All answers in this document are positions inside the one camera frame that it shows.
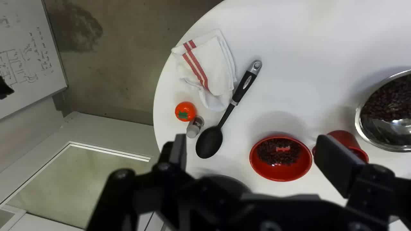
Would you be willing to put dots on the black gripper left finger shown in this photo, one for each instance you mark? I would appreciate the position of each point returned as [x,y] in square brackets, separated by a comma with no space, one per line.
[177,149]

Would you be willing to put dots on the white whiteboard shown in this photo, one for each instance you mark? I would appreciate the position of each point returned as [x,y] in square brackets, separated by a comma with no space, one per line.
[26,52]

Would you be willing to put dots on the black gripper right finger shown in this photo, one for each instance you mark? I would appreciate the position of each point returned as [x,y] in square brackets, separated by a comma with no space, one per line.
[338,162]

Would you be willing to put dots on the red bowl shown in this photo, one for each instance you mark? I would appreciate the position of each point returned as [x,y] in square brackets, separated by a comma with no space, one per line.
[261,167]

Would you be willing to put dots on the small metal salt shaker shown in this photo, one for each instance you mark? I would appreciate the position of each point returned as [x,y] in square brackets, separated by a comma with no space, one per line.
[194,127]

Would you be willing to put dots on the white cloth with red stripes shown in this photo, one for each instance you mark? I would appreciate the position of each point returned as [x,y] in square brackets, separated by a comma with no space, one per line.
[213,64]

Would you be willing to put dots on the red cup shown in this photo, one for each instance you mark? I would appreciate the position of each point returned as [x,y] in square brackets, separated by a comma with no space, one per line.
[348,140]

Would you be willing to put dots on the stainless steel bowl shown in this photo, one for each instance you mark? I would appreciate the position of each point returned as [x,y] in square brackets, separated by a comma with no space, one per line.
[385,129]

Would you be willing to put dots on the small orange-red tomato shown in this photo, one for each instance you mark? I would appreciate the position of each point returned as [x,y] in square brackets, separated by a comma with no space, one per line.
[185,111]

